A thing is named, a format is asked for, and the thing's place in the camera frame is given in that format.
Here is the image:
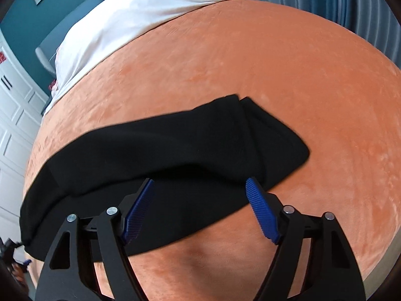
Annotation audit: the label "black pants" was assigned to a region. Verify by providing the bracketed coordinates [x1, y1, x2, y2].
[20, 95, 310, 260]

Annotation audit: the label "white panelled wardrobe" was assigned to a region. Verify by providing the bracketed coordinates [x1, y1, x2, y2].
[1, 35, 47, 240]

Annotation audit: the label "orange velvet bed cover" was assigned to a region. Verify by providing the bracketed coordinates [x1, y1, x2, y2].
[20, 0, 400, 300]

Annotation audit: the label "white bed sheet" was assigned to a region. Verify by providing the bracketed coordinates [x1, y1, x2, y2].
[44, 0, 228, 113]

